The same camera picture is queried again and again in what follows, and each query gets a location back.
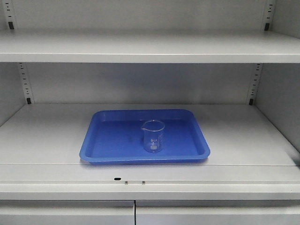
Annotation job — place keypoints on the clear glass beaker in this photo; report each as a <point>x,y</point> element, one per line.
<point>153,132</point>

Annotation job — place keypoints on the grey upper shelf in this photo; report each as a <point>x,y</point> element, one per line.
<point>157,47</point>

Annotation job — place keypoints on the blue plastic tray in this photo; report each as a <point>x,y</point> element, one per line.
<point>115,137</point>

